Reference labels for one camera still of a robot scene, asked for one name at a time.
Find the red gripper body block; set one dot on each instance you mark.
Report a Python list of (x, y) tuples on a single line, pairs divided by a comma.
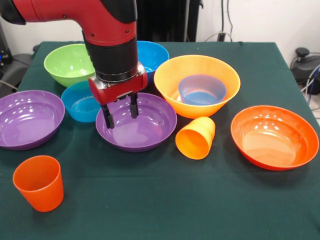
[(120, 90)]

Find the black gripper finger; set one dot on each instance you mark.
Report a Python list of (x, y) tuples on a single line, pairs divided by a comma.
[(134, 107), (108, 117)]

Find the purple bowl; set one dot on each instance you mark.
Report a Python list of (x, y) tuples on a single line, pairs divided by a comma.
[(150, 130), (27, 120)]

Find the large orange bowl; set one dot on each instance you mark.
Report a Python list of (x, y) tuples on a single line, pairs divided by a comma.
[(200, 111)]

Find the small translucent blue bowl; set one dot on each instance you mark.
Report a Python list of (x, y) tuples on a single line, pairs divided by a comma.
[(77, 107), (202, 92)]

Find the orange cup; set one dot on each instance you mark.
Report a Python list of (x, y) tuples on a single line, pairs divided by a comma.
[(195, 142)]

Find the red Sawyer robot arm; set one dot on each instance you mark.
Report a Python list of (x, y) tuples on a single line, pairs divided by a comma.
[(100, 25)]

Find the green bowl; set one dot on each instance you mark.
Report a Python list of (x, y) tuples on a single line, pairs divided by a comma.
[(67, 62)]

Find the dark green tablecloth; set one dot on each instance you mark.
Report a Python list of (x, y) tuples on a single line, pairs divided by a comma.
[(150, 187)]

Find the red cup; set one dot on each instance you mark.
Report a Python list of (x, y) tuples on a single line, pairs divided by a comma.
[(40, 190)]

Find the black equipment box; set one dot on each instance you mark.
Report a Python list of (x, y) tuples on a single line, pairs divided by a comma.
[(4, 50)]

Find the red shallow bowl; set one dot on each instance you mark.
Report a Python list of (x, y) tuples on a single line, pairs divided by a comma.
[(272, 140)]

